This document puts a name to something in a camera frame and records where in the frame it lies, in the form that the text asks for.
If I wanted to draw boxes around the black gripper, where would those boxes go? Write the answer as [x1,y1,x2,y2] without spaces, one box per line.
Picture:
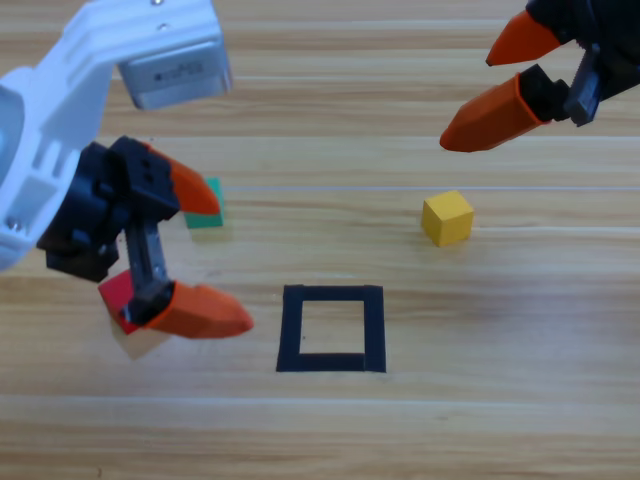
[37,135,255,342]
[438,0,640,154]

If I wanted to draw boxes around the yellow cube block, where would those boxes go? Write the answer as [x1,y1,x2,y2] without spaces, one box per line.
[421,189,475,249]

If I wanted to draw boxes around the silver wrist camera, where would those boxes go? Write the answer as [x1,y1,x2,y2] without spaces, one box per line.
[117,24,234,112]

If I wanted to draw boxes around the red cube block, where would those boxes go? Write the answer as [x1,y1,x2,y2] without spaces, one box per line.
[97,268,151,336]

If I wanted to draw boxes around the white wrist mount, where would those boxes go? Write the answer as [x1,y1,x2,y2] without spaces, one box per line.
[0,0,224,274]

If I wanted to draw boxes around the black tape square outline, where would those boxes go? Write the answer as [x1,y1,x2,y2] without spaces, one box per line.
[275,284,388,375]

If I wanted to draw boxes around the green cube block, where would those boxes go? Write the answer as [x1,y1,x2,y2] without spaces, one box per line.
[182,177,225,230]

